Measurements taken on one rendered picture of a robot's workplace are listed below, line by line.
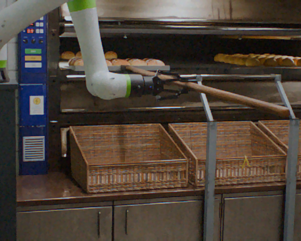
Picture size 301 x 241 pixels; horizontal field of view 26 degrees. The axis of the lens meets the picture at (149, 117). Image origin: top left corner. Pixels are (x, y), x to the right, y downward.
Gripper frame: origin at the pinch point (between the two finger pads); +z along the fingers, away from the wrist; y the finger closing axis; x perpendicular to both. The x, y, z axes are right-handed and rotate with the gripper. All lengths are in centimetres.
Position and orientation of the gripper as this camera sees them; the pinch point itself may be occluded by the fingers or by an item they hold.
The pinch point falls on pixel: (188, 85)
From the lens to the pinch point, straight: 266.8
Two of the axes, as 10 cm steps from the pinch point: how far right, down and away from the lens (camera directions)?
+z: 9.5, -0.2, 3.1
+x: 3.1, 1.5, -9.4
